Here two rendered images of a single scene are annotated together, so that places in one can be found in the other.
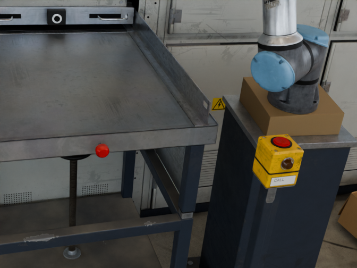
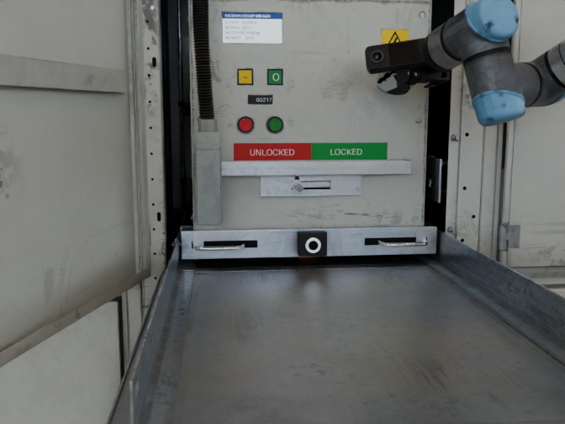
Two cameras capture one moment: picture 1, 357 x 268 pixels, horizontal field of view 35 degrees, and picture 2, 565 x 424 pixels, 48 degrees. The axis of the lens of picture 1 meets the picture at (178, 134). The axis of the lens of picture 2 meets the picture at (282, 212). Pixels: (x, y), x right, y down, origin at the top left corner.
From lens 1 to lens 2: 0.68 m
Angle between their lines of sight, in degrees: 26
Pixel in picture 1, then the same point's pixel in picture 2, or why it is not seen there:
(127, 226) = not seen: outside the picture
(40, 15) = (287, 242)
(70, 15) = (335, 241)
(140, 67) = (467, 312)
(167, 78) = (528, 328)
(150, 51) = (477, 288)
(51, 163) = not seen: outside the picture
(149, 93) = (500, 353)
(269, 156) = not seen: outside the picture
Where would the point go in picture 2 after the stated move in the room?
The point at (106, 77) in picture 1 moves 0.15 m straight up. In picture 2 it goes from (405, 326) to (409, 228)
